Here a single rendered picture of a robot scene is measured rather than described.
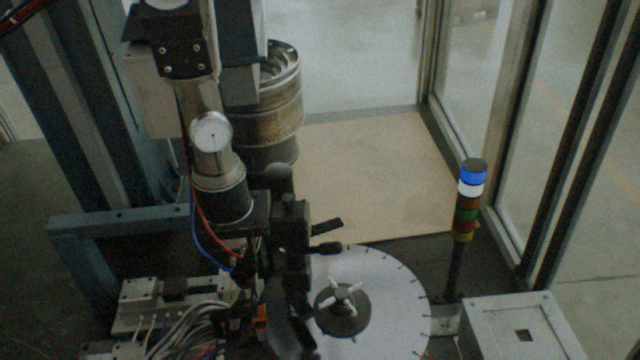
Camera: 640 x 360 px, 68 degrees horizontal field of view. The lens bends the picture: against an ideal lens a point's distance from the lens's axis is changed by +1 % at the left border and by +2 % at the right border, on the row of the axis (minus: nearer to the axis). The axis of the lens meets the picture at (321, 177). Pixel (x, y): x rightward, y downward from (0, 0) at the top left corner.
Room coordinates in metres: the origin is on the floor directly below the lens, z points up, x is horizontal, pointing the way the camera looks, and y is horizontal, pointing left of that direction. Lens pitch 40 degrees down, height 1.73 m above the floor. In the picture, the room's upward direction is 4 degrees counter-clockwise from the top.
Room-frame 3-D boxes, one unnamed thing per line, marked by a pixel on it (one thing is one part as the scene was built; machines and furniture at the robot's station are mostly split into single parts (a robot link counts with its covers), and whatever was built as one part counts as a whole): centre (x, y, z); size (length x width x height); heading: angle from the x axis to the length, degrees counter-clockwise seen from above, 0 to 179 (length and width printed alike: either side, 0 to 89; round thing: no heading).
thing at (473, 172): (0.68, -0.29, 1.14); 0.05 x 0.04 x 0.03; 2
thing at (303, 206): (0.50, 0.05, 1.17); 0.06 x 0.05 x 0.20; 83
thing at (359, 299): (0.53, -0.02, 0.96); 0.11 x 0.11 x 0.03
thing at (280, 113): (1.29, 0.19, 0.93); 0.31 x 0.31 x 0.36
